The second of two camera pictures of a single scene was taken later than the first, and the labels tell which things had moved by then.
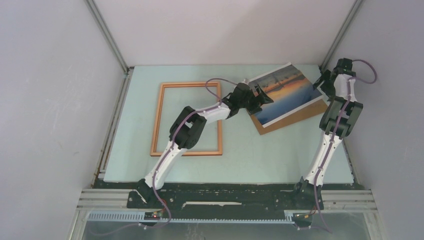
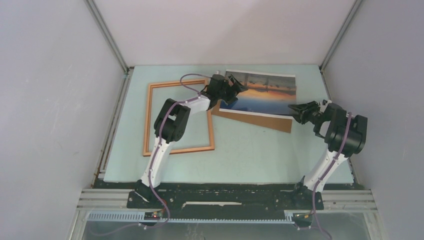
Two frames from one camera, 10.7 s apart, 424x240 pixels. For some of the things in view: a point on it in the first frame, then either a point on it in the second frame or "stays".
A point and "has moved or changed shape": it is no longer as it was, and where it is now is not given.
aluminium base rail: [93, 199] stays
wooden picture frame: [153, 152] to [147, 131]
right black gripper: [325, 77] to [300, 107]
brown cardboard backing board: [313, 107] has moved or changed shape
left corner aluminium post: [107, 35] stays
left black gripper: [256, 102] to [237, 88]
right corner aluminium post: [355, 8] stays
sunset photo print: [290, 90] has moved or changed shape
